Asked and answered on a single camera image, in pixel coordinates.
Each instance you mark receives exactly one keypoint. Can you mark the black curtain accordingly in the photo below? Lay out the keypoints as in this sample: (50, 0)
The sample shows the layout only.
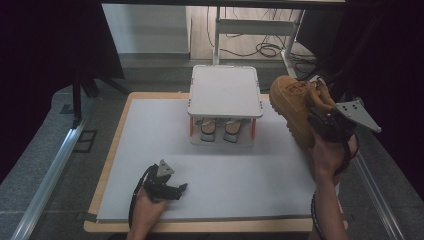
(33, 66)
(393, 83)

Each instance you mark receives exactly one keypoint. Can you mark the black floor tape frame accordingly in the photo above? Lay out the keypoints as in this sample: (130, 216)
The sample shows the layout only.
(85, 141)

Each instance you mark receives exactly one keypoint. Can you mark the black metal stand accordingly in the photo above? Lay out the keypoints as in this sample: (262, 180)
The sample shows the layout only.
(77, 100)
(348, 90)

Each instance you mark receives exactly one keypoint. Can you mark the white two-tier shoe rack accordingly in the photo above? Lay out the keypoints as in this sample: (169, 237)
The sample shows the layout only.
(225, 90)

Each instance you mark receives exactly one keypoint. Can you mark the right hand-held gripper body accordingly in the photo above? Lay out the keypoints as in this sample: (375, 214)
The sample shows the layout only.
(336, 126)

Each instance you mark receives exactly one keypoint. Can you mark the white table mat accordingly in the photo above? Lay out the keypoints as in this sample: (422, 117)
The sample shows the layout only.
(233, 183)

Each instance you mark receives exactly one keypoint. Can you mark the person's right hand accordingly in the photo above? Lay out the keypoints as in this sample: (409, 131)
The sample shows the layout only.
(328, 156)

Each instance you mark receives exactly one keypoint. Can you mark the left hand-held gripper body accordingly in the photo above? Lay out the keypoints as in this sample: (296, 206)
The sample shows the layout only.
(158, 188)

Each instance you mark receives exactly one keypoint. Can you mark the black tape strip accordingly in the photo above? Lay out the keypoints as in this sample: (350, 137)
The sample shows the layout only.
(90, 217)

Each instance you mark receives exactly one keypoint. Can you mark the wooden table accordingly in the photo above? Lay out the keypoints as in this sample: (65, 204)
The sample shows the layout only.
(233, 227)

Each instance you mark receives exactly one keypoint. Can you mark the white metal desk frame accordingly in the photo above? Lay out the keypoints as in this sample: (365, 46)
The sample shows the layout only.
(253, 26)

